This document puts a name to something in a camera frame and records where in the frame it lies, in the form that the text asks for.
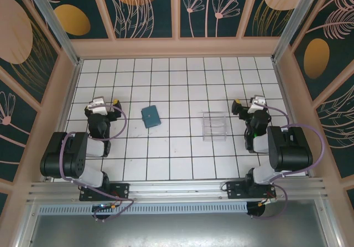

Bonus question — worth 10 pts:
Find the aluminium mounting rail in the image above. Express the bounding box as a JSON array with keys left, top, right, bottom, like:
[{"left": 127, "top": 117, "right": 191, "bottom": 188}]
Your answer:
[{"left": 26, "top": 177, "right": 332, "bottom": 203}]

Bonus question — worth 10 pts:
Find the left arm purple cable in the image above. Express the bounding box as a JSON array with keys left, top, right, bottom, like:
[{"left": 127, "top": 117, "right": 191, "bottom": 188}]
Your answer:
[{"left": 59, "top": 104, "right": 136, "bottom": 223}]

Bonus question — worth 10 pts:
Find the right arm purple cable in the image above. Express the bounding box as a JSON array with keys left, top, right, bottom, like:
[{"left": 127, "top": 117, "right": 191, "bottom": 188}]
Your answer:
[{"left": 250, "top": 105, "right": 325, "bottom": 220}]

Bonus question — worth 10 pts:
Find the teal leather card holder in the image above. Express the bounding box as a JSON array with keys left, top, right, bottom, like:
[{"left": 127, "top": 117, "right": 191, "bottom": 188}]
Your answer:
[{"left": 140, "top": 105, "right": 162, "bottom": 130}]

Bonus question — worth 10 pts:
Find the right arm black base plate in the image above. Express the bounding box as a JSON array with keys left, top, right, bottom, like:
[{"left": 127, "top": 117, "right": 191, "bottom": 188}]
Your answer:
[{"left": 226, "top": 181, "right": 277, "bottom": 200}]

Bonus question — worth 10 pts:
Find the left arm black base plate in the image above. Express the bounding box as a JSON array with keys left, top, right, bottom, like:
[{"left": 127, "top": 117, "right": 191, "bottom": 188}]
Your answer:
[{"left": 79, "top": 183, "right": 131, "bottom": 202}]

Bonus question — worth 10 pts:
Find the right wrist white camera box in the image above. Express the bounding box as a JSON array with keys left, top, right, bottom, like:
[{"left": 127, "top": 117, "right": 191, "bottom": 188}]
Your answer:
[{"left": 249, "top": 95, "right": 268, "bottom": 112}]

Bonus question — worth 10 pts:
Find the aluminium frame post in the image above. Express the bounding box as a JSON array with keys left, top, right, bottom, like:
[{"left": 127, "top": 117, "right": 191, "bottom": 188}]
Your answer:
[
  {"left": 272, "top": 0, "right": 315, "bottom": 63},
  {"left": 22, "top": 0, "right": 83, "bottom": 65}
]

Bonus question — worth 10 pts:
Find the grey sheet metal plate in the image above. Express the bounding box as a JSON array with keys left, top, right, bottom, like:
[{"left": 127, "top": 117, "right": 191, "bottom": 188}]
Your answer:
[{"left": 16, "top": 213, "right": 341, "bottom": 247}]

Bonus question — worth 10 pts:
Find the grey slotted cable duct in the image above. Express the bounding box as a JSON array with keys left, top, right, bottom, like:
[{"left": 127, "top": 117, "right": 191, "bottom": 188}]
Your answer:
[{"left": 37, "top": 202, "right": 248, "bottom": 215}]

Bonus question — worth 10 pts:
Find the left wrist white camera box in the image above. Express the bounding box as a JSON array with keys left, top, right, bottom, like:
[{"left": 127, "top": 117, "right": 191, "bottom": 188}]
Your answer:
[{"left": 85, "top": 97, "right": 108, "bottom": 116}]

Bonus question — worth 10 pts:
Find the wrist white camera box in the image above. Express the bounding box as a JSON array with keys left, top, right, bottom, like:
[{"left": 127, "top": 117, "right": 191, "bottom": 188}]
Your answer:
[
  {"left": 85, "top": 97, "right": 108, "bottom": 116},
  {"left": 249, "top": 95, "right": 268, "bottom": 112}
]

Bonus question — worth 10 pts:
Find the clear acrylic card stand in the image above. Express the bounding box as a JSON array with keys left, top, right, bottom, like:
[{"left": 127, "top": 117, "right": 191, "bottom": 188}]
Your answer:
[{"left": 201, "top": 111, "right": 227, "bottom": 142}]

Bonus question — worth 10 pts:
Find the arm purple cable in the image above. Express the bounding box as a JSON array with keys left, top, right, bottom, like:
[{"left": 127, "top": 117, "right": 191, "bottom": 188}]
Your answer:
[
  {"left": 59, "top": 104, "right": 136, "bottom": 223},
  {"left": 250, "top": 105, "right": 325, "bottom": 220}
]

